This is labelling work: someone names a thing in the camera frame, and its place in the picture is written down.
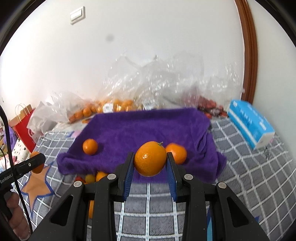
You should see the large clear plastic bag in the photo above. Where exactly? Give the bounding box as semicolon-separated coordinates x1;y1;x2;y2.
97;52;244;110

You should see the yellow green small fruit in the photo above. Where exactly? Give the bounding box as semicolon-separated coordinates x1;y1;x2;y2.
85;174;96;184

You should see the left hand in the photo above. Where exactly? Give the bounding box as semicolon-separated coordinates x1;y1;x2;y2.
5;191;31;240

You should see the orange tangerine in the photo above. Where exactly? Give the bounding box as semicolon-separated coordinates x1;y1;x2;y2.
88;200;94;219
96;171;108;182
82;138;98;156
165;143;187;165
30;151;44;174

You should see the purple towel covered tray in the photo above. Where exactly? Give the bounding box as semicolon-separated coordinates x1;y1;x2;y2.
57;108;227;183

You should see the grey checkered table cloth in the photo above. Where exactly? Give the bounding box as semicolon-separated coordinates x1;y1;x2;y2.
10;115;296;241

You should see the bag of red fruits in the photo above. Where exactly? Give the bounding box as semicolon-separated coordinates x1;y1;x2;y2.
197;96;227;119

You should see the blue tissue pack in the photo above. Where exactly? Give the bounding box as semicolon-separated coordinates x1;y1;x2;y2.
227;99;275;150

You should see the clear bag of tangerines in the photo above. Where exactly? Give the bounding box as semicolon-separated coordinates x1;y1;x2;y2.
52;91;144;123

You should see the white wall switch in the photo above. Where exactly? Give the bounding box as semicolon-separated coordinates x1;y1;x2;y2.
70;6;85;25

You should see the large orange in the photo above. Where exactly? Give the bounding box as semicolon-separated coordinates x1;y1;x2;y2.
134;141;167;177

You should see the black cable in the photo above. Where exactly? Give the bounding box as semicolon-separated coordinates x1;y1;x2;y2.
0;105;33;235

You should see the red paper shopping bag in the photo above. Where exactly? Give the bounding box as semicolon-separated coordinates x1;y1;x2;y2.
9;104;36;152

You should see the brown wooden door frame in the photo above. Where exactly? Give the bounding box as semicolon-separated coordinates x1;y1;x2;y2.
234;0;258;104

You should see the small red tomato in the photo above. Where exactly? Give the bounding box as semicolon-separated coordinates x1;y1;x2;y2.
75;176;86;184

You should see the white plastic bag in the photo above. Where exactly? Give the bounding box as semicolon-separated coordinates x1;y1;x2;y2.
27;101;60;134

